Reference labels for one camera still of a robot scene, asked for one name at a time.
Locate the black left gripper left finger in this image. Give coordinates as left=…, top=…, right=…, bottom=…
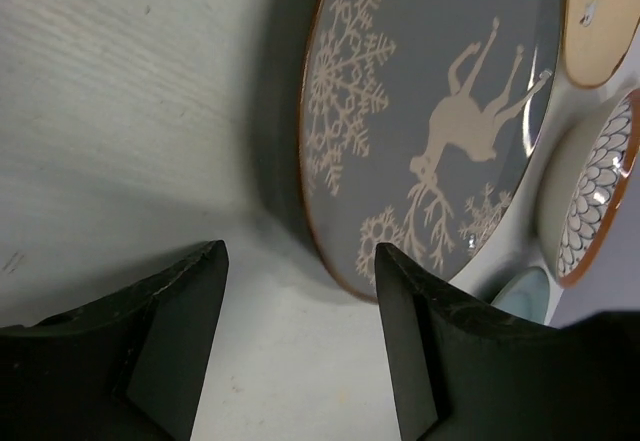
left=1, top=241, right=229, bottom=440

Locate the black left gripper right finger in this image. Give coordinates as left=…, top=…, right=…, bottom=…
left=374, top=243, right=639, bottom=440

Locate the light blue ceramic plate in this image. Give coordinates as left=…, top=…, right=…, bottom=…
left=491, top=267, right=551, bottom=324

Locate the brown rimmed petal pattern bowl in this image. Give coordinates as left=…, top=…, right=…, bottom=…
left=535, top=87, right=639, bottom=288

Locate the grey reindeer snowflake plate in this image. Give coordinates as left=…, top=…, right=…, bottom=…
left=298, top=0, right=565, bottom=302

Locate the beige bird branch plate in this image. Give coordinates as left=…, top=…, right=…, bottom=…
left=563, top=0, right=639, bottom=89

